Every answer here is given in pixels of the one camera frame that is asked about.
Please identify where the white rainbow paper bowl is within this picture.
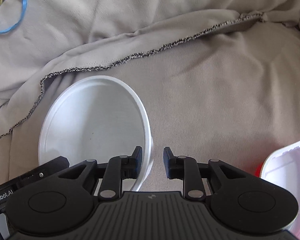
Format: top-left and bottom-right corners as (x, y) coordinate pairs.
(38, 75), (153, 191)

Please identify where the white red plastic tray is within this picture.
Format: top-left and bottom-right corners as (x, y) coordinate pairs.
(255, 141), (300, 239)

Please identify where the beige sofa cover blanket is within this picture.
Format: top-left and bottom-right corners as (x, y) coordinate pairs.
(0, 0), (300, 191)

